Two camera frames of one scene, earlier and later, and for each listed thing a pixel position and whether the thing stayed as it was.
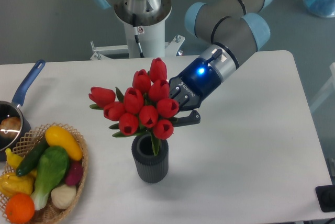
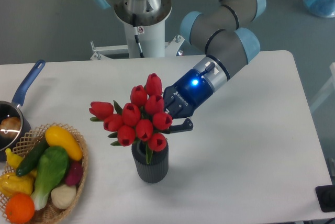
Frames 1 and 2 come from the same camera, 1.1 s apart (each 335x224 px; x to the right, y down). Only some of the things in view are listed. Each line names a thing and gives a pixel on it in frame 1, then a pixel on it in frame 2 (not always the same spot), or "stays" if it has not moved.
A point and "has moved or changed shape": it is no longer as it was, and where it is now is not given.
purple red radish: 74,173 stays
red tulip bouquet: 146,108 has moved or changed shape
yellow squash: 57,136 stays
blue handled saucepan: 14,125 stays
